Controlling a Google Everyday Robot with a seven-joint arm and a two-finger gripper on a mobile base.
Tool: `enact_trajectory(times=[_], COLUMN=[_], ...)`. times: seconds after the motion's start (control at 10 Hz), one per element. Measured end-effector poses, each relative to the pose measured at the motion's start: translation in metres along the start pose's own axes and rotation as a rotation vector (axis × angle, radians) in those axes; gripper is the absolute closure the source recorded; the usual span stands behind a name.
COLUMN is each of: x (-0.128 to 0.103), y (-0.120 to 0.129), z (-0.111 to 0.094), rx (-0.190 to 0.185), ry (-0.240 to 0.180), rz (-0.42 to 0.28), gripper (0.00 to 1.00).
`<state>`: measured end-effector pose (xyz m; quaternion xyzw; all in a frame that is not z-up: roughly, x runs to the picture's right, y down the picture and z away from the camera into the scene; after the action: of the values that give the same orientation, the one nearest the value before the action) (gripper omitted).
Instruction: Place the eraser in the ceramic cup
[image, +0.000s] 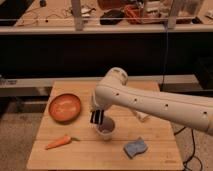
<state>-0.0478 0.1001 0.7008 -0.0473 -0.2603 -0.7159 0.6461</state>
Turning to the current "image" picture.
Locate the orange bowl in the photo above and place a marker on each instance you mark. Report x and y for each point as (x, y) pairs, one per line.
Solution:
(65, 108)

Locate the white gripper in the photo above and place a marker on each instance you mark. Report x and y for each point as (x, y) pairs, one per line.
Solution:
(97, 106)

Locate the orange toy carrot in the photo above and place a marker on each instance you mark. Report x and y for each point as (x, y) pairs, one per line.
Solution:
(66, 139)

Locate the white ceramic cup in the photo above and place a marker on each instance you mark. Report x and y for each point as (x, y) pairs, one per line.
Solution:
(106, 129)

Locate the orange tool on bench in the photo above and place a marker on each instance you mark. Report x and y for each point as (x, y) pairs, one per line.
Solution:
(133, 14)

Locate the white eraser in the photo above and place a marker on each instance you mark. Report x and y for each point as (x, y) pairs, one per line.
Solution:
(140, 115)

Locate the black bag on bench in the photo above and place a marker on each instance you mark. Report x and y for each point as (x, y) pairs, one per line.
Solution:
(111, 17)

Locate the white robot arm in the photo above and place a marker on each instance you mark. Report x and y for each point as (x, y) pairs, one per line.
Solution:
(191, 111)

